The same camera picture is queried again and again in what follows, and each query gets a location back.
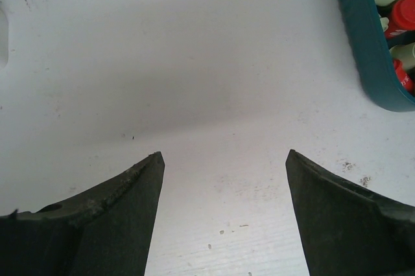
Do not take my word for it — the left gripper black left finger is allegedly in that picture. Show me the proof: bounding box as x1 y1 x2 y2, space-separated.
1 152 165 275

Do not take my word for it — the white plastic scoop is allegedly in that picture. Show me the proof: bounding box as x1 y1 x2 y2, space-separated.
0 10 9 69

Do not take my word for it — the red coffee capsule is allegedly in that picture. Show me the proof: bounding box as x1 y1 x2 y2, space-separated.
384 0 415 39
393 59 414 95

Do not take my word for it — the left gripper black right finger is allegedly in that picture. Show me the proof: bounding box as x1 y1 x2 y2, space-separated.
285 150 414 275

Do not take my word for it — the red coffee capsule bottom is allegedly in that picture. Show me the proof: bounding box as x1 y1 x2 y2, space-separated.
393 59 414 95

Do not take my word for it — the teal plastic storage basket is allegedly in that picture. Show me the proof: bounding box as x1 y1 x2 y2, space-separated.
338 0 414 112

